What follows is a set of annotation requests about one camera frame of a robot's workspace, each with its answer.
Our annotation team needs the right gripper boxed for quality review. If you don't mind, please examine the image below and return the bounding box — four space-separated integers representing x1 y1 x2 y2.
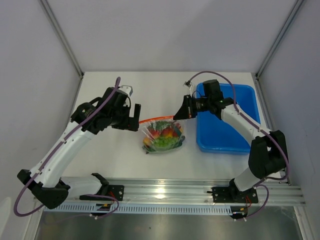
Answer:
173 94 212 121

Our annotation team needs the red cherry bunch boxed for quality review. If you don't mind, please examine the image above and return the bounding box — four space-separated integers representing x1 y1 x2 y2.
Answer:
146 120 183 140

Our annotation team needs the yellow orange mango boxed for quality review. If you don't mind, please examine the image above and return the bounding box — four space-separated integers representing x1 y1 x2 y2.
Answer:
142 137 153 147

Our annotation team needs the clear zip bag orange zipper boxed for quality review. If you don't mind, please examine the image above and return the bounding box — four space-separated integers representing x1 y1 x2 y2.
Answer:
139 115 186 154

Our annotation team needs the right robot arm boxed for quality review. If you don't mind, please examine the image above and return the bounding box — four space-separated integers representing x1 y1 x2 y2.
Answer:
173 79 289 202

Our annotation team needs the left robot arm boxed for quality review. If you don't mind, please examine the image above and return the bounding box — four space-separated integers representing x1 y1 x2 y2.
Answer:
17 85 141 209

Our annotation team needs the blue plastic bin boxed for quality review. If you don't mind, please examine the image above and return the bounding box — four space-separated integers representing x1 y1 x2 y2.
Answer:
196 84 261 155

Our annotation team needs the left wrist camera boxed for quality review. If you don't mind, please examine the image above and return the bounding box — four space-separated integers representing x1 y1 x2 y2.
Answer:
118 85 133 97

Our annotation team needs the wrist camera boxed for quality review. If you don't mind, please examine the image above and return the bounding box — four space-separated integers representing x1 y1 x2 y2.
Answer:
183 80 196 97
118 85 133 97

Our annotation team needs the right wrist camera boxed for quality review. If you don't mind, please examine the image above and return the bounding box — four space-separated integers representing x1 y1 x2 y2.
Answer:
183 80 196 97

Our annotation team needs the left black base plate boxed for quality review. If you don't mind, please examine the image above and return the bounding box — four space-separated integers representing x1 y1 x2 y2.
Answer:
79 185 125 202

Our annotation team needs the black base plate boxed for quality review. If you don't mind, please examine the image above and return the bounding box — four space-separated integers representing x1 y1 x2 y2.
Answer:
211 186 259 204
79 185 125 202

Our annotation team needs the right aluminium frame post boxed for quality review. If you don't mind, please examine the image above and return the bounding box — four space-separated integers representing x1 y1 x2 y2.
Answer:
254 0 307 78

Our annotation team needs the aluminium frame post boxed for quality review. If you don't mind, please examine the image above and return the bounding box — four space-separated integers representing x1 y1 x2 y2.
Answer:
38 0 84 78
254 0 307 78

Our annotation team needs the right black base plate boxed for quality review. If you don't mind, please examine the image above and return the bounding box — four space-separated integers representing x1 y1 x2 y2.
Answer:
211 186 259 204

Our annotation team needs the white slotted cable duct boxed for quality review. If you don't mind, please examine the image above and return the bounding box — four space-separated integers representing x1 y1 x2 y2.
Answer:
44 202 233 216

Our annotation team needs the aluminium mounting rail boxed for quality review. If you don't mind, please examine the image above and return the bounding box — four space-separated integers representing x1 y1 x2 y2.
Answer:
33 177 307 207

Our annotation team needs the left aluminium frame post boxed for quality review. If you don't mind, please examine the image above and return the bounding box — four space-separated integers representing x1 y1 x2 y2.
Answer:
38 0 84 78

